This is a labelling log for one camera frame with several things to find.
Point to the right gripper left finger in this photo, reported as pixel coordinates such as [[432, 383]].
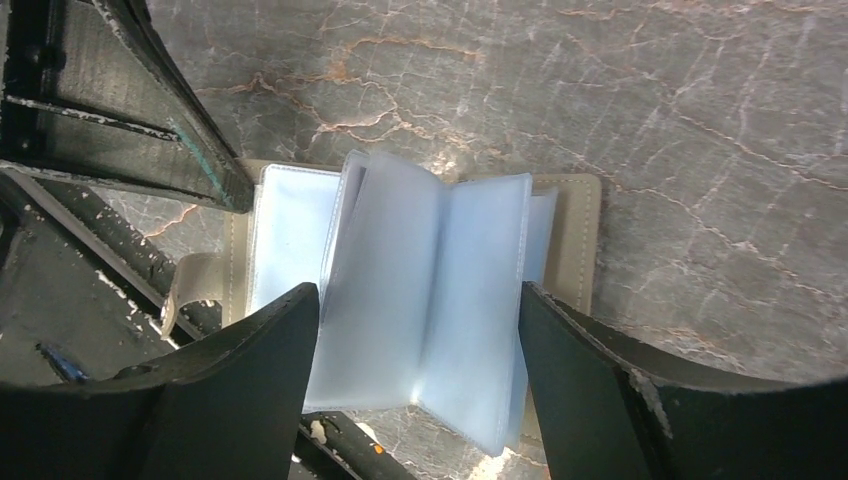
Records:
[[227, 406]]

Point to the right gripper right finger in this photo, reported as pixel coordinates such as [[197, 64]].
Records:
[[610, 406]]

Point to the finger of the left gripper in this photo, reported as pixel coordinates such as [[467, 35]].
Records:
[[90, 95], [130, 263]]

